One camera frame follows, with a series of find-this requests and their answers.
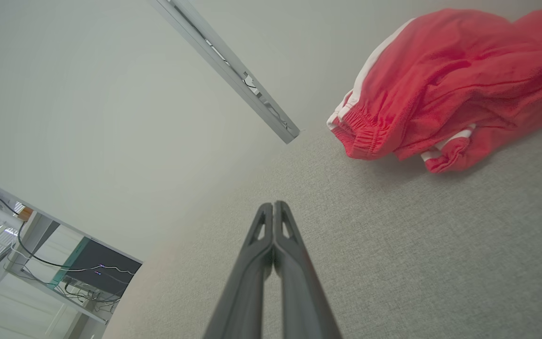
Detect dark computer box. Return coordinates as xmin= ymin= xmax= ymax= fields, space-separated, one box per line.
xmin=48 ymin=236 xmax=143 ymax=298

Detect red shorts with white stripe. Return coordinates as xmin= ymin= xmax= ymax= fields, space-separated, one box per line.
xmin=326 ymin=4 xmax=542 ymax=174

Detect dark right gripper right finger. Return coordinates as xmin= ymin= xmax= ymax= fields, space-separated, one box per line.
xmin=262 ymin=201 xmax=343 ymax=339

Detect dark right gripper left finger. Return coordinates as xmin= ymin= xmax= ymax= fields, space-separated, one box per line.
xmin=203 ymin=202 xmax=275 ymax=339

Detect white desk frame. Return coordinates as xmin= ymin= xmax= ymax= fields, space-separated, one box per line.
xmin=0 ymin=171 xmax=144 ymax=339

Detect grey double partition post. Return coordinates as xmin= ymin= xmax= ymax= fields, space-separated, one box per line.
xmin=148 ymin=0 xmax=301 ymax=145

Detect black desk cable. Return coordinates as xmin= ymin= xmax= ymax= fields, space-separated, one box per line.
xmin=0 ymin=193 xmax=135 ymax=278

